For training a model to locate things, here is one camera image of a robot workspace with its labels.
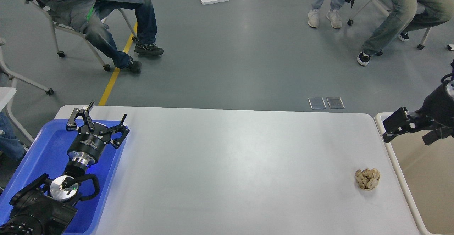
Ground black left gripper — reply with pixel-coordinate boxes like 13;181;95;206
66;101;130;166

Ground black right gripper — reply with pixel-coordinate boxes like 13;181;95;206
382;107;454;146

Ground brown paper ball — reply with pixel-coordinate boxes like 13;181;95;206
355;168;380;191

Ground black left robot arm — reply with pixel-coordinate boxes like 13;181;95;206
1;103;129;235

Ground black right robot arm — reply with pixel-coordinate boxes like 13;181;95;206
382;73;454;146

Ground beige plastic bin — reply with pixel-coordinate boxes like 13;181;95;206
385;131;454;235

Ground blue plastic tray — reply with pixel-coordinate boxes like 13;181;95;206
0;119;124;235

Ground right floor outlet plate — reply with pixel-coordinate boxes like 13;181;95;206
326;97;345;109

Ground floor outlet plate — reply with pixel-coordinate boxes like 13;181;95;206
308;97;326;110
326;97;345;109

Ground left floor outlet plate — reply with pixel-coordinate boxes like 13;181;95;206
308;97;326;110

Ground person at left edge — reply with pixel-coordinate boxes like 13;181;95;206
0;112;29;162

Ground white chair far left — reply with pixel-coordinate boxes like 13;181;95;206
0;50;55;147

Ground white chair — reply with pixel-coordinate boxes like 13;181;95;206
347;0;431;50
0;50;55;147
20;0;139;72

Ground white chair right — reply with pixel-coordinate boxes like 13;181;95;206
347;0;431;50

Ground seated person green trousers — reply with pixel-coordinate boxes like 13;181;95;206
357;0;454;66

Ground seated person in dark jeans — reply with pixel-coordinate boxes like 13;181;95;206
41;0;164;73

